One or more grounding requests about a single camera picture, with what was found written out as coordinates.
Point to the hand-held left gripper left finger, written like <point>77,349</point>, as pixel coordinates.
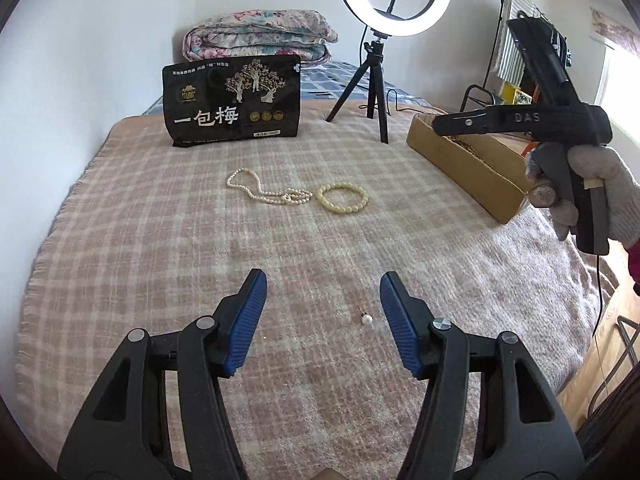
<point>247,320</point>

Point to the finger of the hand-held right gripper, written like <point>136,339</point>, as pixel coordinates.
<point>465,122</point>

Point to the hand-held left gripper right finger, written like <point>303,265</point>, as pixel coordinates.
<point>400,320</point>

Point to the white pearl earring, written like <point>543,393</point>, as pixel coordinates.
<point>368,319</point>

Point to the cardboard box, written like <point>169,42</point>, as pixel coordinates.
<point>465,170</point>

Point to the person's right hand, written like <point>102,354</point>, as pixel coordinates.
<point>622,200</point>

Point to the black metal shoe rack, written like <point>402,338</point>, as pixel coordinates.
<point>464,97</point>

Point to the yellow box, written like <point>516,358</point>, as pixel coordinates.
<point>507,92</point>

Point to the window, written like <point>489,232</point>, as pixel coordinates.
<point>620,90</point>

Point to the dark hanging clothes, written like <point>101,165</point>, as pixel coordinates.
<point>567,55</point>

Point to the striped towel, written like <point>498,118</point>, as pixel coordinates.
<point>510,60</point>

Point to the black tripod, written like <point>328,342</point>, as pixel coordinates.
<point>376,85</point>

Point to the floral curtain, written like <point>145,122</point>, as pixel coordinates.
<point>617,30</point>

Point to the black clothes rack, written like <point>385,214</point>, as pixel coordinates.
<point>501,10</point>

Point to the pink plaid blanket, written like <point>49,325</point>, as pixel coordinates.
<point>150,240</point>

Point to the blue patterned bed sheet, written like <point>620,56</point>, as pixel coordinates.
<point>330,80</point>

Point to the folded floral quilt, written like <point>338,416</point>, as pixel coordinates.
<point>260,35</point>

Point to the black snack bag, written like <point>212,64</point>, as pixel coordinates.
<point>200,85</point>

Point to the grey metal frame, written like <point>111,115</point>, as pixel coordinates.
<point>625,325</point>

